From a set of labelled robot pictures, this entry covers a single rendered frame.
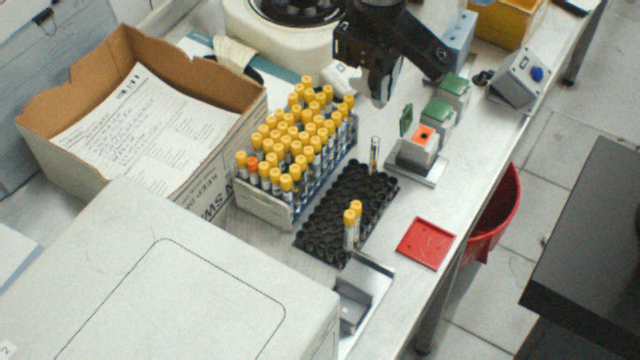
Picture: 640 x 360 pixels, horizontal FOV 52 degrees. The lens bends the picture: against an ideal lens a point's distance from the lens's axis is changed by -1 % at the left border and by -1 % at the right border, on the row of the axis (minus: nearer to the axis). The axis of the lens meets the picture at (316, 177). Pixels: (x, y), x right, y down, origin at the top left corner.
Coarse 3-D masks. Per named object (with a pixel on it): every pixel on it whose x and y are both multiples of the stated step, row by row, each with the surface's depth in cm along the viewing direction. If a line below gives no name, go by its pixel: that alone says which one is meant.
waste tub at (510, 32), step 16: (496, 0) 115; (512, 0) 129; (528, 0) 127; (544, 0) 119; (480, 16) 120; (496, 16) 118; (512, 16) 116; (528, 16) 114; (544, 16) 126; (480, 32) 123; (496, 32) 121; (512, 32) 119; (528, 32) 120; (512, 48) 121
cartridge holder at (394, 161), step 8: (400, 144) 108; (392, 152) 107; (384, 160) 106; (392, 160) 106; (400, 160) 104; (408, 160) 103; (432, 160) 103; (440, 160) 106; (448, 160) 106; (392, 168) 106; (400, 168) 105; (408, 168) 104; (416, 168) 103; (424, 168) 102; (432, 168) 105; (440, 168) 105; (408, 176) 105; (416, 176) 104; (424, 176) 104; (432, 176) 104; (440, 176) 104; (432, 184) 104
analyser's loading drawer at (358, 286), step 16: (352, 256) 92; (368, 256) 91; (352, 272) 91; (368, 272) 91; (384, 272) 91; (336, 288) 89; (352, 288) 87; (368, 288) 90; (384, 288) 90; (352, 304) 89; (368, 304) 88; (352, 320) 87; (368, 320) 88; (352, 336) 86
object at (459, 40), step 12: (456, 12) 114; (468, 12) 114; (456, 24) 112; (468, 24) 112; (444, 36) 110; (456, 36) 110; (468, 36) 112; (456, 48) 108; (468, 48) 118; (456, 60) 110; (468, 60) 119; (456, 72) 114; (468, 72) 118; (432, 84) 117
